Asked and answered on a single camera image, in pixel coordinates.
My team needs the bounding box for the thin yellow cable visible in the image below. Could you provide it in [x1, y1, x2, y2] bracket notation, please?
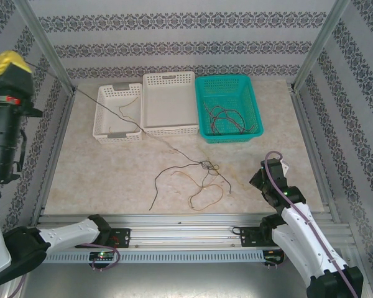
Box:
[201, 148, 246, 189]
[117, 96, 140, 124]

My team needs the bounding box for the thin black cable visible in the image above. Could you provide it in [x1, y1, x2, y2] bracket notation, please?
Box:
[148, 163, 206, 212]
[24, 61, 220, 174]

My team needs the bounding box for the small green controller board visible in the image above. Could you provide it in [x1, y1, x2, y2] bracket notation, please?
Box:
[88, 251, 116, 262]
[263, 250, 284, 264]

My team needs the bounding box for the teal plastic mesh basket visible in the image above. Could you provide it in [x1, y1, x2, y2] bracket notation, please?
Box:
[194, 74, 265, 145]

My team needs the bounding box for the small white perforated basket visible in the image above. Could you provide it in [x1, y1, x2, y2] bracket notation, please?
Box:
[92, 83, 144, 145]

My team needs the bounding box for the large white perforated basket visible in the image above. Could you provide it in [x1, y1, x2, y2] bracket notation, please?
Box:
[142, 71, 201, 138]

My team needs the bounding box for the grey metal shelf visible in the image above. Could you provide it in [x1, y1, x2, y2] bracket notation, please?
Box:
[17, 262, 358, 298]

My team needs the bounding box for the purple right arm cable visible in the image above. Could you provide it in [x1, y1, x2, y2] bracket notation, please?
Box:
[265, 151, 360, 298]

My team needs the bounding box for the aluminium frame post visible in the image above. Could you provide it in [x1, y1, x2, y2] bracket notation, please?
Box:
[11, 0, 78, 94]
[293, 0, 351, 93]

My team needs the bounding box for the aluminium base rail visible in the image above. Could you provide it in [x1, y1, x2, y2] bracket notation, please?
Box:
[30, 212, 357, 249]

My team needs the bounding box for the slotted grey cable duct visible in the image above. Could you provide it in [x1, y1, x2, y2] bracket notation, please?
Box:
[45, 250, 265, 262]

